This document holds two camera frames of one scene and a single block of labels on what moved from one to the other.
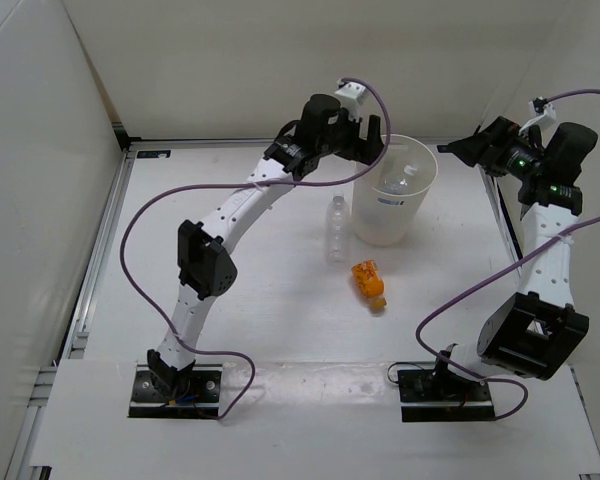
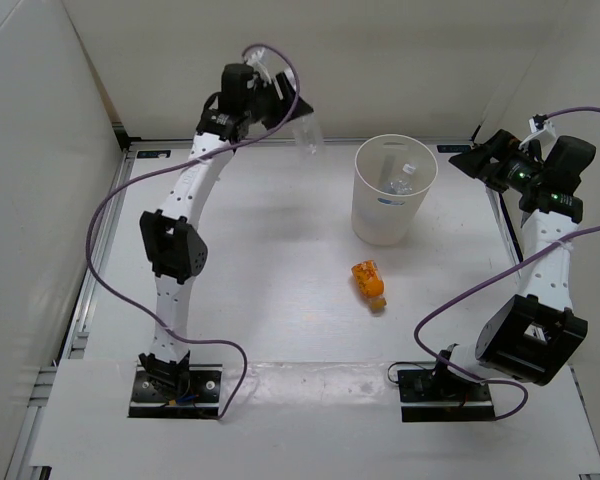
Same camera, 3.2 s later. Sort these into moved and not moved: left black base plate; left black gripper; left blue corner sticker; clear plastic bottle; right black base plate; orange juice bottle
Moved: left black gripper; clear plastic bottle
Not moved: left black base plate; left blue corner sticker; orange juice bottle; right black base plate
